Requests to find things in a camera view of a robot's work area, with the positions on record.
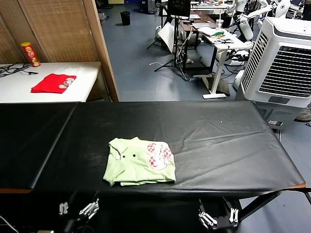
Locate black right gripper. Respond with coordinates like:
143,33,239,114
198,196,240,233

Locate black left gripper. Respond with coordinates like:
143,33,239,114
59,197,100,233

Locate light green t-shirt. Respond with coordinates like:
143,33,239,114
102,136,177,187

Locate white rounded robot base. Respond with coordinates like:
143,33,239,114
233,69,246,92

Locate black leather table cover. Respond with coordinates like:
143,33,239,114
33,100,306,195
0,101,79,190

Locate folded red shirt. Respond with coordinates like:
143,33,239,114
31,73,77,94

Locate white side table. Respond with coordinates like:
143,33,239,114
0,61,102,104

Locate grey shoe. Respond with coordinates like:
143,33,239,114
295,106,311,122

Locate red chips can yellow lid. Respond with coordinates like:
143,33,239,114
20,41,41,67

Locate white grey air cooler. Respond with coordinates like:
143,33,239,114
239,16,311,129

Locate white standing desk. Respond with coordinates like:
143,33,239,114
198,26,246,99

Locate black tripod stand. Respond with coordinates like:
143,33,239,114
147,13,189,81

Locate wooden folding screen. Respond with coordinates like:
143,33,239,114
0,0,120,102

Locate white paper stack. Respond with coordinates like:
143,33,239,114
198,26,219,35

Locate white reflector board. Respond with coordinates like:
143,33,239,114
157,21,175,52

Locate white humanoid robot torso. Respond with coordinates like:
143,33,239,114
232,0,256,42

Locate grey laptop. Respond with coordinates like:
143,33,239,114
192,21,217,29

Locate brown wooden desk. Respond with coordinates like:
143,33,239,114
181,13,217,71

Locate black trash bin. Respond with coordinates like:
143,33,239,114
120,11,131,25

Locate black monitor on stand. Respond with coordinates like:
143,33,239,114
167,0,191,18

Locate white robot with round head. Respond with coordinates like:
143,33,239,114
244,0,292,27

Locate black table leg frame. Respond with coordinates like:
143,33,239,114
223,188,311,223

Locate thin white cable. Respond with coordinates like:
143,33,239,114
0,215,19,233

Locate black cable bundle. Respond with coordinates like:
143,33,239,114
0,63,39,78

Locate black wires on desk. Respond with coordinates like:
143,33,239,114
215,35,235,45

